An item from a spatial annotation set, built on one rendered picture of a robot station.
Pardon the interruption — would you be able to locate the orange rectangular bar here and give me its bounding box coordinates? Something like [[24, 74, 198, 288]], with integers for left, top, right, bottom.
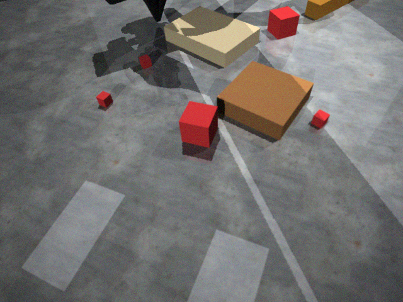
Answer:
[[304, 0, 353, 20]]

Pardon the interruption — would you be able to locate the orange square block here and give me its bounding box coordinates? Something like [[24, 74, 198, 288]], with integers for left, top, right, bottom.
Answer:
[[217, 61, 314, 140]]

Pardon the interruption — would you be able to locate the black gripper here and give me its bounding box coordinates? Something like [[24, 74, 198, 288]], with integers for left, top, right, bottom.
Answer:
[[106, 0, 166, 22]]

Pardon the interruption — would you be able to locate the red cube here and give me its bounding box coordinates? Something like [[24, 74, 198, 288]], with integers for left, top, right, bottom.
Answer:
[[267, 6, 300, 40], [139, 54, 152, 69], [311, 110, 330, 128], [179, 101, 218, 148], [96, 91, 113, 108]]

